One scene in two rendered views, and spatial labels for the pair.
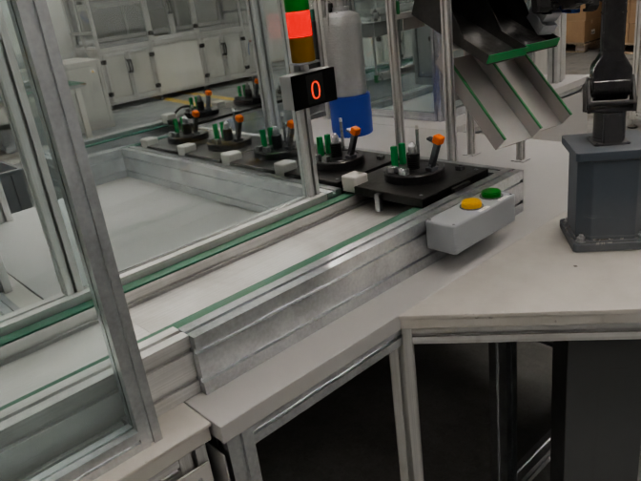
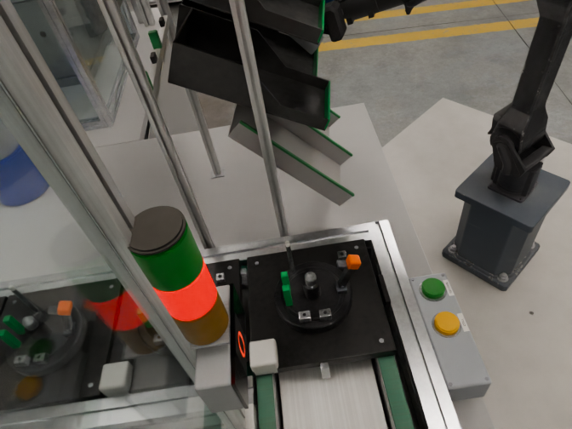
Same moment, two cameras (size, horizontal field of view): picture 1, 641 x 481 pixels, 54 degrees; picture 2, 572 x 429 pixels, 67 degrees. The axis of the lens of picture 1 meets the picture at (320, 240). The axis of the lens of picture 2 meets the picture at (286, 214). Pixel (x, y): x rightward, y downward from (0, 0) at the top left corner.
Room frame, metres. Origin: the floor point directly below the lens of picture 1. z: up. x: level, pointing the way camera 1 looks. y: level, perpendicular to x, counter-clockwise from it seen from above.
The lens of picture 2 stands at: (1.13, 0.09, 1.66)
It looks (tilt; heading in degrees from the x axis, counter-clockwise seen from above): 47 degrees down; 312
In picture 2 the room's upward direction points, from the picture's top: 11 degrees counter-clockwise
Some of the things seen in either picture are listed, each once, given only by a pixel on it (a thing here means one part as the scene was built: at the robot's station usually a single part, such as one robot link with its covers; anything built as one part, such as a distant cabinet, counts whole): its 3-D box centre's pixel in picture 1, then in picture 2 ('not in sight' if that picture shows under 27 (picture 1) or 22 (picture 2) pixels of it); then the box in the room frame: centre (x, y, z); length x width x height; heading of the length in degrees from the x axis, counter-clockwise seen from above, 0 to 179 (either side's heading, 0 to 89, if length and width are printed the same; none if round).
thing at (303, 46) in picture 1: (301, 49); (198, 311); (1.37, -0.01, 1.28); 0.05 x 0.05 x 0.05
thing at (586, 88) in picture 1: (608, 94); (522, 147); (1.18, -0.57, 1.15); 0.09 x 0.07 x 0.06; 71
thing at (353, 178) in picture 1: (355, 181); (264, 357); (1.41, -0.10, 0.97); 0.05 x 0.05 x 0.04; 40
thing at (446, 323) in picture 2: (471, 205); (446, 324); (1.18, -0.31, 0.96); 0.04 x 0.04 x 0.02
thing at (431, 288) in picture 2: (491, 195); (432, 289); (1.23, -0.36, 0.96); 0.04 x 0.04 x 0.02
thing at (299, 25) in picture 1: (299, 24); (184, 283); (1.37, -0.01, 1.33); 0.05 x 0.05 x 0.05
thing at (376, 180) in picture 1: (414, 179); (313, 300); (1.40, -0.23, 0.96); 0.24 x 0.24 x 0.02; 40
